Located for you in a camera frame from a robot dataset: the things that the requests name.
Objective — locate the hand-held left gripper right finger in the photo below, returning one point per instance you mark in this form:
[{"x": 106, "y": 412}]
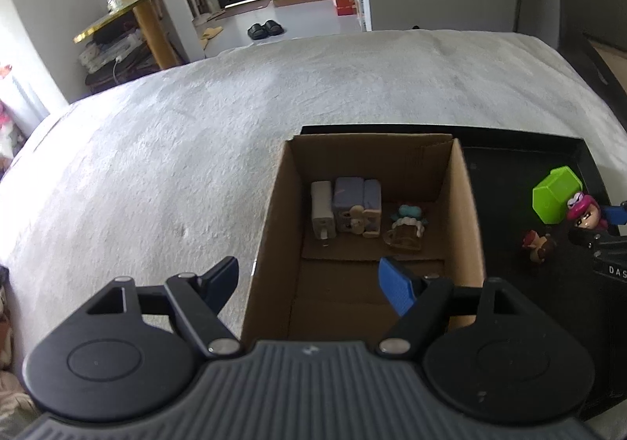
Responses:
[{"x": 399, "y": 288}]

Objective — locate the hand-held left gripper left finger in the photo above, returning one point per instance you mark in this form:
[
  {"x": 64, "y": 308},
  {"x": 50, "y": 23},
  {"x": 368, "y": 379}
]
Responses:
[{"x": 223, "y": 280}]

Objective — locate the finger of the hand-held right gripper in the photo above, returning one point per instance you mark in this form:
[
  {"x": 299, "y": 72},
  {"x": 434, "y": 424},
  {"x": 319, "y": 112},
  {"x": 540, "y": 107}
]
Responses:
[{"x": 616, "y": 214}]

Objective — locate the pink-haired figurine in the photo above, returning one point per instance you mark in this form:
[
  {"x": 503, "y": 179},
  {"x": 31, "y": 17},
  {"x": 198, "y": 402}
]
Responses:
[{"x": 585, "y": 212}]

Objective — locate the teal and white figurine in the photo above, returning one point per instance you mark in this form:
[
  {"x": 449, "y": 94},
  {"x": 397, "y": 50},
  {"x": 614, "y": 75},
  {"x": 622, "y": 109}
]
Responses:
[{"x": 405, "y": 227}]

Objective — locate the cardboard box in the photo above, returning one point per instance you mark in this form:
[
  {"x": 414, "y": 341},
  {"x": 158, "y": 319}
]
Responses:
[{"x": 274, "y": 234}]

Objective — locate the lavender block toy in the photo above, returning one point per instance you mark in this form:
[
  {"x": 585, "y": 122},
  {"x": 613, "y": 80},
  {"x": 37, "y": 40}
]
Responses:
[{"x": 355, "y": 204}]

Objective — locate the white plug charger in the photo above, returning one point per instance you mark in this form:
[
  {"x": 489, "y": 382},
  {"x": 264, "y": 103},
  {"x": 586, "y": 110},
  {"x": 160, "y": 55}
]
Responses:
[{"x": 322, "y": 207}]

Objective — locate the black shallow tray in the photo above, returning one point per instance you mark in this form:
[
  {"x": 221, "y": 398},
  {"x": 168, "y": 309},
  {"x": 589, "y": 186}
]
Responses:
[{"x": 504, "y": 165}]

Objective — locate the green hexagonal block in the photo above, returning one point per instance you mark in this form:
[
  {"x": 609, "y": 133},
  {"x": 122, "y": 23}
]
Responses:
[{"x": 556, "y": 195}]

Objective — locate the brown figurine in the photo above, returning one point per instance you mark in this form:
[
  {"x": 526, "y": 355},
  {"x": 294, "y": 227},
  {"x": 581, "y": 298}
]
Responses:
[{"x": 539, "y": 246}]

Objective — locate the dark low stool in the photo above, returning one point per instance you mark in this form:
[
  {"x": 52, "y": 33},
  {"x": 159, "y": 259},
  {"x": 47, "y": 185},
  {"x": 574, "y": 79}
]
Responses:
[{"x": 122, "y": 75}]

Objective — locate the yellow slipper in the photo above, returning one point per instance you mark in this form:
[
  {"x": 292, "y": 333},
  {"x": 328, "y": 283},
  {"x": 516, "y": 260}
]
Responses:
[
  {"x": 204, "y": 42},
  {"x": 214, "y": 32}
]

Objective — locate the black slipper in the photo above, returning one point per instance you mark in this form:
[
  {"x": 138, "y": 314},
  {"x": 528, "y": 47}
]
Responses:
[
  {"x": 273, "y": 27},
  {"x": 256, "y": 31}
]

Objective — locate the stack of white boxes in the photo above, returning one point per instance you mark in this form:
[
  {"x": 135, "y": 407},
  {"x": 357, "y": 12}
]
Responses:
[{"x": 110, "y": 48}]

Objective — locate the grey doormat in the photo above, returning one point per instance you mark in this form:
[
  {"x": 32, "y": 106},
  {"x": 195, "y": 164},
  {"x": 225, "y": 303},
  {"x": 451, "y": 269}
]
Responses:
[{"x": 247, "y": 8}]

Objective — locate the round gold-edged table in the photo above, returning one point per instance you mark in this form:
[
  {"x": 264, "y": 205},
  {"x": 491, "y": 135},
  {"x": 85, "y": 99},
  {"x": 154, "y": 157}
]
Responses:
[{"x": 147, "y": 13}]

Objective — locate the black frame with brown board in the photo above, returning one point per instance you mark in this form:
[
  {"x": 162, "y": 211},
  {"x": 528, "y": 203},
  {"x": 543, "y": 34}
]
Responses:
[{"x": 610, "y": 67}]

